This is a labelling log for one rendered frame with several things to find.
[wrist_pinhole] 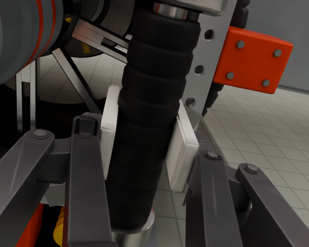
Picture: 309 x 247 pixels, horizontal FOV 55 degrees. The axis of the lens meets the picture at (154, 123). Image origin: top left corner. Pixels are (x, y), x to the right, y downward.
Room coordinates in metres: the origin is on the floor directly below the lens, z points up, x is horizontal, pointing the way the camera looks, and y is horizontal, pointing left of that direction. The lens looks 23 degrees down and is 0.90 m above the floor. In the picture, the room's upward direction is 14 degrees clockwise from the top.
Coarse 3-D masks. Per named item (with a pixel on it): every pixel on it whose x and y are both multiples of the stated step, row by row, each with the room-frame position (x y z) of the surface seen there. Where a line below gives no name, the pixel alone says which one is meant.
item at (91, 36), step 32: (64, 0) 0.49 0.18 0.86; (64, 32) 0.49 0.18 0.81; (96, 32) 0.46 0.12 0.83; (32, 64) 0.45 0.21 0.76; (64, 64) 0.45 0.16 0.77; (0, 96) 0.58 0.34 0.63; (32, 96) 0.45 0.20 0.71; (0, 128) 0.47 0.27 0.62; (32, 128) 0.45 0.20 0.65; (64, 128) 0.52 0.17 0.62
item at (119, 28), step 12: (96, 0) 0.79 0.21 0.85; (108, 0) 0.83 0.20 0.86; (120, 0) 0.84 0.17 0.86; (132, 0) 0.84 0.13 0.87; (96, 12) 0.79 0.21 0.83; (108, 12) 0.84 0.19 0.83; (120, 12) 0.84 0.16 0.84; (132, 12) 0.85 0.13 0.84; (108, 24) 0.84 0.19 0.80; (120, 24) 0.84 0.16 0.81; (72, 48) 0.82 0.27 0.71
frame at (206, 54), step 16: (192, 16) 0.42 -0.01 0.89; (208, 16) 0.38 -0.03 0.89; (224, 16) 0.38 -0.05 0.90; (208, 32) 0.42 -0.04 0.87; (224, 32) 0.38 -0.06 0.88; (208, 48) 0.38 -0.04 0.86; (192, 64) 0.38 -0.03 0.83; (208, 64) 0.38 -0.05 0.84; (192, 80) 0.38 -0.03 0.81; (208, 80) 0.38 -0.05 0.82; (192, 96) 0.38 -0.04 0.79; (192, 112) 0.38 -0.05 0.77; (48, 192) 0.35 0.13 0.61; (64, 192) 0.35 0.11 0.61
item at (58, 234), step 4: (60, 212) 0.40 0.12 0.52; (60, 216) 0.40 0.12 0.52; (60, 220) 0.38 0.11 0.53; (56, 224) 0.38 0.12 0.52; (60, 224) 0.37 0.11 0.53; (56, 228) 0.37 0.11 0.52; (60, 228) 0.36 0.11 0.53; (56, 232) 0.36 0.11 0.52; (60, 232) 0.36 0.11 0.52; (56, 236) 0.36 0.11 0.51; (60, 236) 0.36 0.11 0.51; (56, 240) 0.36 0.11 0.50; (60, 240) 0.36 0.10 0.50; (60, 244) 0.36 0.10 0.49
